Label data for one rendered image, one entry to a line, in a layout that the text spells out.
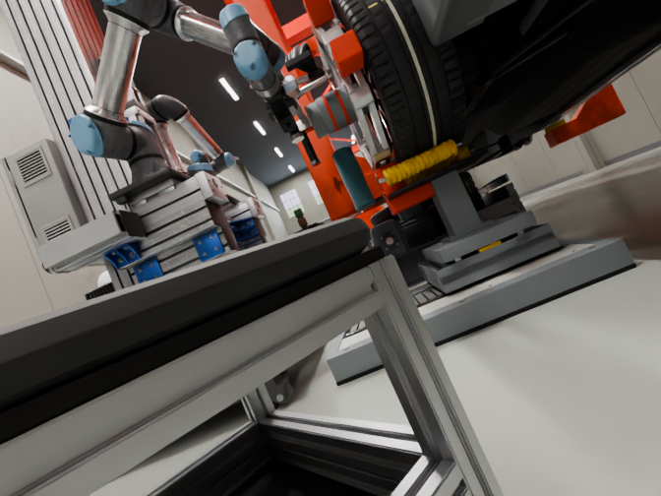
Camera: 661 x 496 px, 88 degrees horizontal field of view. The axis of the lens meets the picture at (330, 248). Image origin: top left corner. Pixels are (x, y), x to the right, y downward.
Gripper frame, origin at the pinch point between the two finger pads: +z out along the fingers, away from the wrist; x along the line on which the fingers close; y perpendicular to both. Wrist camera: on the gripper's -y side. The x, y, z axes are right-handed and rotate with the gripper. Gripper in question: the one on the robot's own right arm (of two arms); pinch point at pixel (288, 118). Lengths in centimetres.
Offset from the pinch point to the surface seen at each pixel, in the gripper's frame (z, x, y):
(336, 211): 65, 2, -26
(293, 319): -94, -3, -54
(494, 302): -17, -31, -78
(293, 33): 315, -25, 241
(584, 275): -18, -54, -80
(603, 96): 257, -273, -7
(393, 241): 45, -17, -52
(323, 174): 66, 1, -5
